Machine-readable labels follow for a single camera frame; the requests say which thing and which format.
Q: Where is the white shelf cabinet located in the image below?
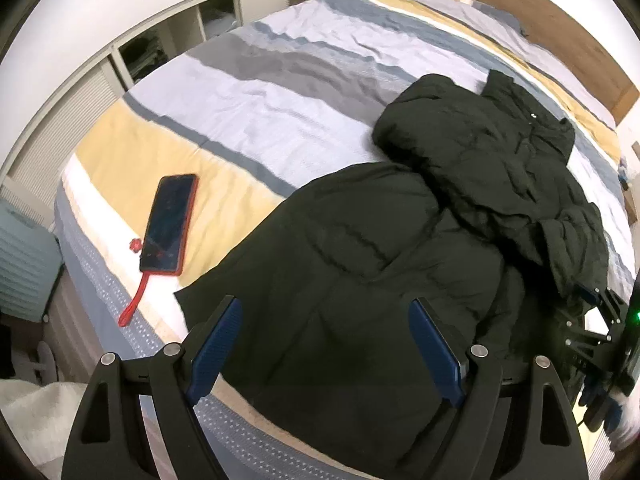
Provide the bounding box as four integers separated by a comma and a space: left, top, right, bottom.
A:
0, 0, 321, 231

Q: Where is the grey patterned bed sheet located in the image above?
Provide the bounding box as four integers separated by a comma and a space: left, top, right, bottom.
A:
52, 190, 451, 480

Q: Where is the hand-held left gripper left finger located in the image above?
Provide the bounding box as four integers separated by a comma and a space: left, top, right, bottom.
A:
60, 296, 244, 480

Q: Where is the pale green ribbed suitcase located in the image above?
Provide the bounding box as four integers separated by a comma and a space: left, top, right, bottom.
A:
0, 199, 64, 322

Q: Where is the smartphone with red case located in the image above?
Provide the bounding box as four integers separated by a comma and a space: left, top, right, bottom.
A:
118, 173, 200, 327

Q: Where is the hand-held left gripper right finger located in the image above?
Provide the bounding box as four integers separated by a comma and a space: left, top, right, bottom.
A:
407, 297, 591, 480

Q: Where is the striped duvet cover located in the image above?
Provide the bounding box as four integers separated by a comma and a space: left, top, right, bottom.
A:
52, 0, 637, 328

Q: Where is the black puffer jacket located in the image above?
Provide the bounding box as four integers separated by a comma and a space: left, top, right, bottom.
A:
173, 69, 612, 461

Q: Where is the wooden bed headboard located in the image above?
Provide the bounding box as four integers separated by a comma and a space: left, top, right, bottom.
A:
375, 0, 640, 126

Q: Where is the white fluffy cloth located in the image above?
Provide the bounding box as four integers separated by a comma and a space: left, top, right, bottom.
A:
0, 376, 93, 480

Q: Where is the person's right hand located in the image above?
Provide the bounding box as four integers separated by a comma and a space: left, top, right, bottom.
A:
579, 369, 624, 434

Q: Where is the wooden nightstand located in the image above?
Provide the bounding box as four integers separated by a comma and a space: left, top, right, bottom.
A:
619, 140, 640, 225

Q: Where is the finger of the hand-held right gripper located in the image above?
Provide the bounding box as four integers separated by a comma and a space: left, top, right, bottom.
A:
561, 316, 622, 367
570, 281, 629, 329

